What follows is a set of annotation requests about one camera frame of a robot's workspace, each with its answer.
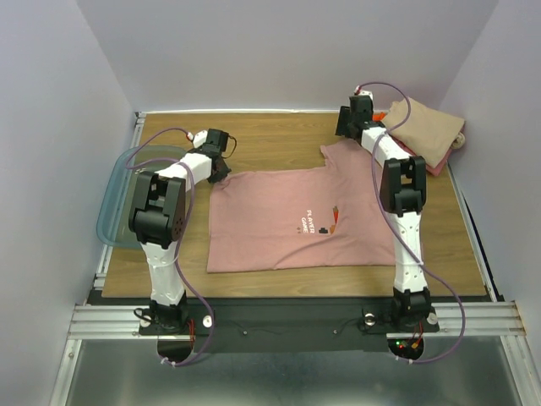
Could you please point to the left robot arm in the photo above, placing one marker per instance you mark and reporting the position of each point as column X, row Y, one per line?
column 159, row 213

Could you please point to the clear teal plastic bin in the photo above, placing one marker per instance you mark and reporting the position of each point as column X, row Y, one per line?
column 112, row 223

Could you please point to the aluminium frame rail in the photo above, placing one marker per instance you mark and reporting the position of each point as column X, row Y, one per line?
column 105, row 322

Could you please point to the folded beige t-shirt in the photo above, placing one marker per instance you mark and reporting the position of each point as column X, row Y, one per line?
column 428, row 132

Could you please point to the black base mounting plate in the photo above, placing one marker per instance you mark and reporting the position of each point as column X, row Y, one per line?
column 282, row 325

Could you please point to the pink printed t-shirt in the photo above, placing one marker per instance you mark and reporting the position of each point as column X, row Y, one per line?
column 322, row 216

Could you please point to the folded orange t-shirt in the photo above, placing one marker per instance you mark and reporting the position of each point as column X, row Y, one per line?
column 378, row 116

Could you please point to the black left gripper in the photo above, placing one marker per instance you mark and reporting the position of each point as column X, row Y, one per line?
column 219, row 177

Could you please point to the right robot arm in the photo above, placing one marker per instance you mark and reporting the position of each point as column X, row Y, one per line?
column 402, row 193

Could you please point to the cream cloth piece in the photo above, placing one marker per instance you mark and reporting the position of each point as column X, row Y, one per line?
column 458, row 142

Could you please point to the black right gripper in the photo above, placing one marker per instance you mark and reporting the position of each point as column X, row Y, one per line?
column 345, row 125

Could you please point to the folded pink t-shirt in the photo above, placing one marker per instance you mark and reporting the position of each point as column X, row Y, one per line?
column 435, row 171

